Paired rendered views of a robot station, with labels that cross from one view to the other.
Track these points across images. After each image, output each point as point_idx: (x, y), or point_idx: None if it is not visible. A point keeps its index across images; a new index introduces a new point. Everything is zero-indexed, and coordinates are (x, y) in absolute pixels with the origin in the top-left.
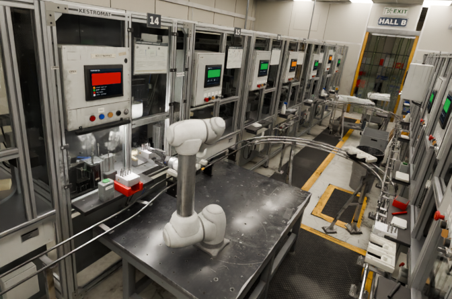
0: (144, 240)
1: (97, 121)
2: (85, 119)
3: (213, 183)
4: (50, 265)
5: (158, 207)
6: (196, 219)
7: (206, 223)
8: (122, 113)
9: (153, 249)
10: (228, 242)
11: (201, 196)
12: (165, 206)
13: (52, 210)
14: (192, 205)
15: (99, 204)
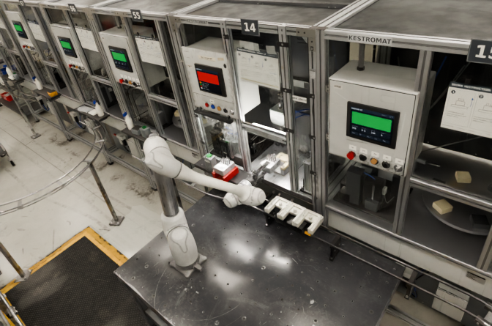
0: (200, 214)
1: (211, 109)
2: (203, 103)
3: (309, 261)
4: None
5: (245, 215)
6: (164, 221)
7: (169, 234)
8: (229, 112)
9: (187, 221)
10: (184, 275)
11: (271, 249)
12: (248, 220)
13: (198, 150)
14: (164, 209)
15: (203, 167)
